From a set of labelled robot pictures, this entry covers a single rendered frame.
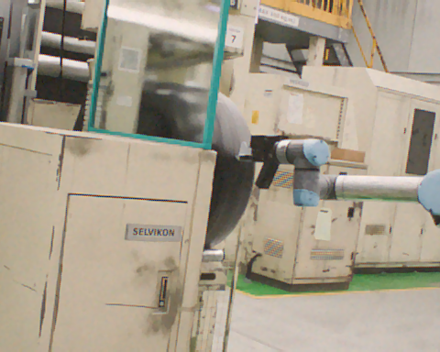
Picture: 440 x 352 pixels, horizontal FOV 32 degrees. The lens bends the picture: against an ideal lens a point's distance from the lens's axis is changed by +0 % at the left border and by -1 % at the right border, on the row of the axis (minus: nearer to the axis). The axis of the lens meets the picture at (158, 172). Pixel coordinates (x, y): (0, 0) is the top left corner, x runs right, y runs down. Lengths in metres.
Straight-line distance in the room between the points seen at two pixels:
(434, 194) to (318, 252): 5.32
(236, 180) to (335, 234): 5.06
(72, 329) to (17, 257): 0.21
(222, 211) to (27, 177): 0.95
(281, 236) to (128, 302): 5.58
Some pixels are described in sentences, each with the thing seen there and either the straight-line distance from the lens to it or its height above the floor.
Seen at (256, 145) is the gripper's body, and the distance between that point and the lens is 2.38.
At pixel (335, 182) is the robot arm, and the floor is 1.21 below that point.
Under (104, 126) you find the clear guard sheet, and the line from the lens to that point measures 2.15.
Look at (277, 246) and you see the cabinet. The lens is 7.26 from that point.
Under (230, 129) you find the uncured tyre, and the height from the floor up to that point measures 1.33.
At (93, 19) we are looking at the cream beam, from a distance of 2.89.
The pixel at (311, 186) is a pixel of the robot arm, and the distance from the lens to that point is 2.23.
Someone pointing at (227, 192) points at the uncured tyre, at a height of 1.13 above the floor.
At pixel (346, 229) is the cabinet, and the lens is 7.62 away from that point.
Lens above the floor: 1.30
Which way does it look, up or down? 3 degrees down
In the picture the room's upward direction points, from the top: 7 degrees clockwise
